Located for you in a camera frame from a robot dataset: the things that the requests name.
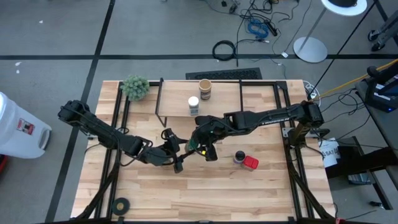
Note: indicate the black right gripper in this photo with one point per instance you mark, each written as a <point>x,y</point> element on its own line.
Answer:
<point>208,127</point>

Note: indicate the white plastic bin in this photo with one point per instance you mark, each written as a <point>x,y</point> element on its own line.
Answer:
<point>18,130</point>

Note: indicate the tan lid brown jar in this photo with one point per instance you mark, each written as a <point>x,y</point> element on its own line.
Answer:
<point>205,88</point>

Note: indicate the black wheeled stand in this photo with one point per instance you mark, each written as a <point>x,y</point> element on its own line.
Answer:
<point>387,29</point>

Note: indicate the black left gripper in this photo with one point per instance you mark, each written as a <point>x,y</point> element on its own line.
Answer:
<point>160,155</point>

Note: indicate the black tape roll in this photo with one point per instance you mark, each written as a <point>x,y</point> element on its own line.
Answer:
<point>115,207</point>

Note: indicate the white outlet strip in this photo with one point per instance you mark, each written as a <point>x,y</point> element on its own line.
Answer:
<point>312,95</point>

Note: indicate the black device with blue light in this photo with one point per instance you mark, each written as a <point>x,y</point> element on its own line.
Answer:
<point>382,93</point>

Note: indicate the black metal table frame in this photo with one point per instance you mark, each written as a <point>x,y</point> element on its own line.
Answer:
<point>281,86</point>

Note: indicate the floor lamp with grey base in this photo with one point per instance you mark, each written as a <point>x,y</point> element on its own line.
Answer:
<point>310,49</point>

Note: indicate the black lid purple label bottle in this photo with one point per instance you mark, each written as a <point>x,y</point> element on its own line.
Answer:
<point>239,155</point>

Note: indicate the grey side table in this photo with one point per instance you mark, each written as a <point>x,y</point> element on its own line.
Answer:
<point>388,130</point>

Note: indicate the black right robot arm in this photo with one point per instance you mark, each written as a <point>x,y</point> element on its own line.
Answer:
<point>273,119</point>

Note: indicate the white labelled bucket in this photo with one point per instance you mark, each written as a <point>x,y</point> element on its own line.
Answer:
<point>329,154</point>

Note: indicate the white lid seasoning jar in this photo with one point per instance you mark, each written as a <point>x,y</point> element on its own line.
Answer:
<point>193,104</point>

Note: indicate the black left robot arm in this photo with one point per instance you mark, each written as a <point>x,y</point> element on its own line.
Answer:
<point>102,133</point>

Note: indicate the white power adapter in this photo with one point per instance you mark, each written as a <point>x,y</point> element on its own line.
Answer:
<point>284,54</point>

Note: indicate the artificial green plant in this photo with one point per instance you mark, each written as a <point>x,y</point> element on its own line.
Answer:
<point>135,87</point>

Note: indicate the wooden shelf with black legs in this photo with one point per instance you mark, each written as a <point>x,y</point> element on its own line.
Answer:
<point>177,99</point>

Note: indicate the black power strip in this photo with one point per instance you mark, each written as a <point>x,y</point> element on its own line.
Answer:
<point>271,28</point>

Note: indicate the red lid paprika tin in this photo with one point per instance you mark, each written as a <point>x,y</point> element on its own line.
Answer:
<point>250,163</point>

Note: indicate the black keyboard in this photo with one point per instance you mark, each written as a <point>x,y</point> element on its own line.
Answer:
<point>224,74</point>

